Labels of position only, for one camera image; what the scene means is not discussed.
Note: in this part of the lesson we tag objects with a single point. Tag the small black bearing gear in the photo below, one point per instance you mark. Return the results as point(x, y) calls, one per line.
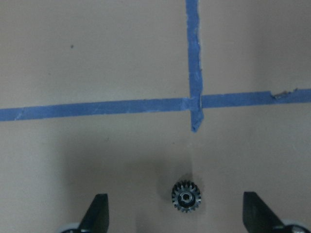
point(186, 196)

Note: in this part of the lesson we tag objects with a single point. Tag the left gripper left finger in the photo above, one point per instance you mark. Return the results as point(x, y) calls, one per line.
point(96, 219)

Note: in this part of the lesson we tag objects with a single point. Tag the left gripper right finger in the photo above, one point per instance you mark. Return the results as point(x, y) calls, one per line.
point(258, 217)

